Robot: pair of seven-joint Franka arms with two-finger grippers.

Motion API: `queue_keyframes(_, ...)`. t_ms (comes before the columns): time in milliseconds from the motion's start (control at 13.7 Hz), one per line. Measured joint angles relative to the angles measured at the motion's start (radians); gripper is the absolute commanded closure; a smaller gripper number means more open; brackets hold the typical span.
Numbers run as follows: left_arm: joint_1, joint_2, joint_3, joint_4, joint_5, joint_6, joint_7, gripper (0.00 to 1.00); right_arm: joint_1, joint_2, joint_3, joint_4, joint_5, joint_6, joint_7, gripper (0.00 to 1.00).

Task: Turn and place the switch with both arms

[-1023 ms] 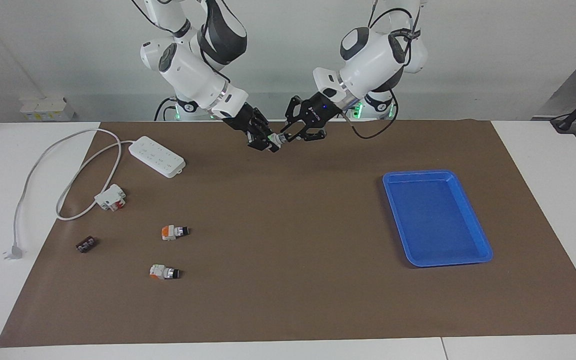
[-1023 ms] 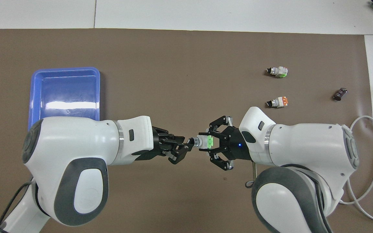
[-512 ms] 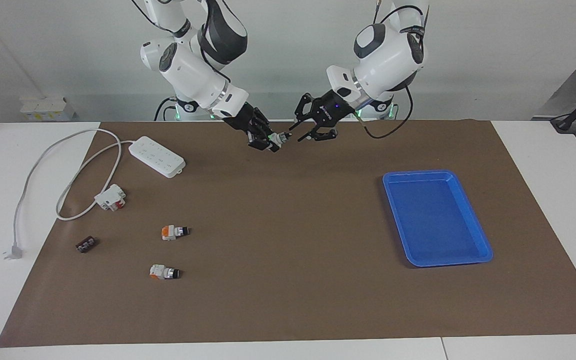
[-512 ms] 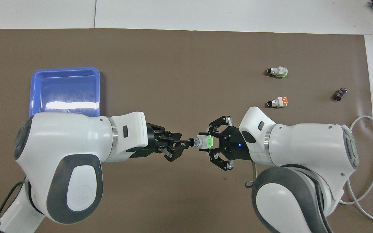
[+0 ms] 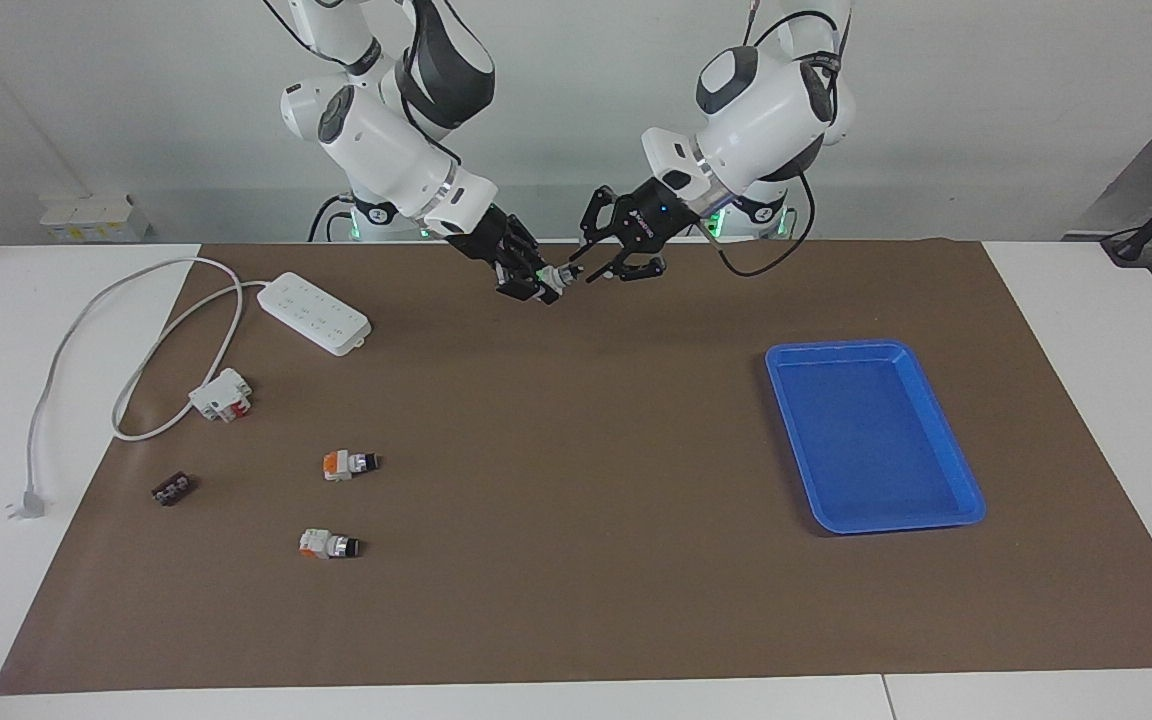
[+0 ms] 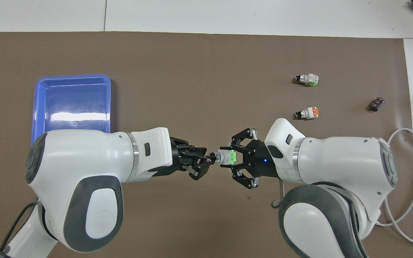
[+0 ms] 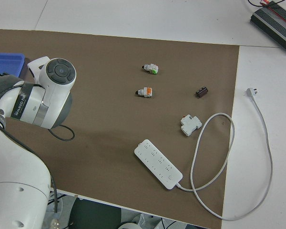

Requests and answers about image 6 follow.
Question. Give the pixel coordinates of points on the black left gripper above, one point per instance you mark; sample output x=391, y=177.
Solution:
x=181, y=156

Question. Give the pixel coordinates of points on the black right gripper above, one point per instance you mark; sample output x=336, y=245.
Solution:
x=258, y=159

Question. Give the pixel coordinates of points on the brown table mat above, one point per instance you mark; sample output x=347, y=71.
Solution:
x=206, y=79

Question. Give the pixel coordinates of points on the blue plastic tray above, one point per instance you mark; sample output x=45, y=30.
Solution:
x=72, y=104

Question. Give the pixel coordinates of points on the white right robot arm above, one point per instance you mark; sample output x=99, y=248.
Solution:
x=335, y=168

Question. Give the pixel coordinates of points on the small black cylindrical component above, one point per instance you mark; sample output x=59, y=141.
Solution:
x=377, y=104

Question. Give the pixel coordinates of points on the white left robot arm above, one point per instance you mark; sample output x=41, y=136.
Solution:
x=84, y=179

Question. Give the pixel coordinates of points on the selector switch orange contact block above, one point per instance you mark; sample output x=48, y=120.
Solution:
x=307, y=113

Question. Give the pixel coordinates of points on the selector switch green contact block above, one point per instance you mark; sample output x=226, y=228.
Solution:
x=226, y=157

